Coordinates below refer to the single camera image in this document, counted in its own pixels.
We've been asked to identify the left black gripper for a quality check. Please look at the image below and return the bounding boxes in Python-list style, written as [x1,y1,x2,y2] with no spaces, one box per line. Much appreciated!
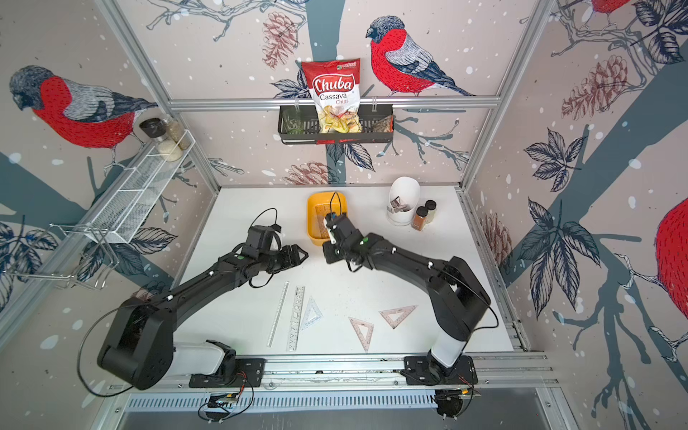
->
[258,243,310,273]

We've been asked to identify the long pink ruler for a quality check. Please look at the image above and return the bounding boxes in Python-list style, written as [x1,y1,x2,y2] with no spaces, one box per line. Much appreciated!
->
[315,204,331,238]

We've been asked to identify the blue clear set square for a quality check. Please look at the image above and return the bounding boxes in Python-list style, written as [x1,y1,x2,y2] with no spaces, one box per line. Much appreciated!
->
[300,297,323,331]

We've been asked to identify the thin clear straight ruler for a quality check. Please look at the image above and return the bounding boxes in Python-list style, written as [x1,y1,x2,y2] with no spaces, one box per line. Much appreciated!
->
[266,281,290,349]

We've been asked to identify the pink triangle set square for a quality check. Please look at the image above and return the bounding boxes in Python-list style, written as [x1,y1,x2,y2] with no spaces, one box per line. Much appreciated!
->
[349,317,374,352]

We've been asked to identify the clear blue protractor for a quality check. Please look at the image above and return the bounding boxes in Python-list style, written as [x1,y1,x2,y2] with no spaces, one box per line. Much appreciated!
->
[318,217,331,241]

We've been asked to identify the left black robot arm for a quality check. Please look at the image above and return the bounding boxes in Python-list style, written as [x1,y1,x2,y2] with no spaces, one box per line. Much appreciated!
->
[97,245,308,390]

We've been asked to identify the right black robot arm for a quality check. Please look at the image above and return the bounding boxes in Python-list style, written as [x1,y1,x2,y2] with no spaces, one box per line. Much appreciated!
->
[322,225,491,374]

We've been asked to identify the yellow plastic storage box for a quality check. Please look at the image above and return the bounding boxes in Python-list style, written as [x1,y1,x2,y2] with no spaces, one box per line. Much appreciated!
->
[306,192,348,247]

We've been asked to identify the clear shape stencil ruler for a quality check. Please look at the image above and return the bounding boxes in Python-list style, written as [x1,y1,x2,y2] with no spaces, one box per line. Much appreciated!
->
[287,286,306,352]

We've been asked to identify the metal clips in cup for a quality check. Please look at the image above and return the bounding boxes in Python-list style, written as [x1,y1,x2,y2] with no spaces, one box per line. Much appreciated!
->
[390,196,410,213]

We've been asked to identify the brown spice jar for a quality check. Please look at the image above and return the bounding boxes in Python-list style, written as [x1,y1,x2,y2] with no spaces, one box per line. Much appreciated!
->
[411,206,429,231]

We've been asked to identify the white utensil holder cup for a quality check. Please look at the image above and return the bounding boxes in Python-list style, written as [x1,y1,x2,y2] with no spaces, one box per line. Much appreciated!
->
[386,177,420,227]

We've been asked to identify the black hanging basket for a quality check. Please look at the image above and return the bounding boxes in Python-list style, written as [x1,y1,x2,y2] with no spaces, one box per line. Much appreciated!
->
[278,105,394,144]

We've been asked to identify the red Chuba chips bag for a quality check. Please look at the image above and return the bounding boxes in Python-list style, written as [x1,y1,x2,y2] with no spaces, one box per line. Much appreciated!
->
[302,59,363,134]

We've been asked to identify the glass spice jar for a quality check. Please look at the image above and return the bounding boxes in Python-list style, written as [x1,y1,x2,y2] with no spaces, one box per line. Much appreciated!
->
[162,116,190,151]

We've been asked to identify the black lid grinder jar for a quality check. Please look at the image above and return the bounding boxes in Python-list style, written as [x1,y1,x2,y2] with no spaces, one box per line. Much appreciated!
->
[139,118,168,143]

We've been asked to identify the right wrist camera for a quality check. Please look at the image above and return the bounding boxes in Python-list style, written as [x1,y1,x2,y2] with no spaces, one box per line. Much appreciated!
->
[324,212,351,243]

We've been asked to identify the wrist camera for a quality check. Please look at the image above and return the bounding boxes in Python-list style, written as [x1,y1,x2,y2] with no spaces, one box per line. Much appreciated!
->
[242,224,282,258]
[324,212,351,243]

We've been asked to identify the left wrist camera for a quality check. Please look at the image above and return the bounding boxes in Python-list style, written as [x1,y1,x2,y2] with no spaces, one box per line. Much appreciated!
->
[242,224,282,258]

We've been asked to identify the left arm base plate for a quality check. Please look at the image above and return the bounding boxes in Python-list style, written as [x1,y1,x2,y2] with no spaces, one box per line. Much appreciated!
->
[189,357,267,389]

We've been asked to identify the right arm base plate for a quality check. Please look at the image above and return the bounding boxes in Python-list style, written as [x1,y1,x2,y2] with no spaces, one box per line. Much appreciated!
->
[400,354,478,386]

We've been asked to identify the white wire shelf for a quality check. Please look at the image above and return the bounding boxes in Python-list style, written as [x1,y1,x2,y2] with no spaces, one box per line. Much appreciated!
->
[84,130,196,244]

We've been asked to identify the wire cup hanger rack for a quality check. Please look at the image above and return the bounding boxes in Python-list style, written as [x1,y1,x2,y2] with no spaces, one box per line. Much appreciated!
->
[1,224,123,290]

